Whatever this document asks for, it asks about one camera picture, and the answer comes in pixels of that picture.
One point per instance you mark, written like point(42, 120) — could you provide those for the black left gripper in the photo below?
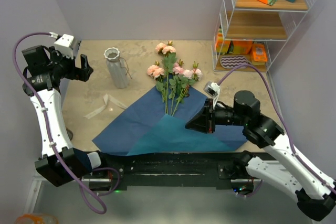
point(76, 73)

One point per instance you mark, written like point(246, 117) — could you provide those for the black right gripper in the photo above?
point(203, 121)

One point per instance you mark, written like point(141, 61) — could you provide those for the cream printed ribbon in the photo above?
point(107, 98)

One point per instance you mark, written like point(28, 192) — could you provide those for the blue wrapping paper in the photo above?
point(144, 128)

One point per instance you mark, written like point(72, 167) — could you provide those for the peach flower stem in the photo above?
point(158, 73)

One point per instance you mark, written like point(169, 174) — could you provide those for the pink flower stem tall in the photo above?
point(168, 52)

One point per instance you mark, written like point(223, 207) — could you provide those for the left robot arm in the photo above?
point(48, 67)

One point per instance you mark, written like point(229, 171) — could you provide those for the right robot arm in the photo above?
point(311, 189)

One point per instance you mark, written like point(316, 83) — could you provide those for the white ribbed ceramic vase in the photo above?
point(117, 67)

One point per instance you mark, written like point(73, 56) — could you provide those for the pink flower stem right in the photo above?
point(180, 83)

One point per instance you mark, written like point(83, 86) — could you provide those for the purple striped sleep mask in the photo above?
point(230, 62)

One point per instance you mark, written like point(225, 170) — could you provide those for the orange box bottom left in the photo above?
point(222, 46)

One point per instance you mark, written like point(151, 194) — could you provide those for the orange box bottom middle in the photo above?
point(240, 47)

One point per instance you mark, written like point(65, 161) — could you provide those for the orange packet bottom right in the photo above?
point(258, 53)

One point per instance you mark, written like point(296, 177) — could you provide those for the orange plastic object corner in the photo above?
point(36, 219)

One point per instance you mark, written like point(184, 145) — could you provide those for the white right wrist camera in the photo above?
point(213, 90)

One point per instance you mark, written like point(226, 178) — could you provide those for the black table front rail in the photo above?
point(220, 170)

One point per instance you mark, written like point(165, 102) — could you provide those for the white wire shelf rack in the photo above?
point(272, 26)

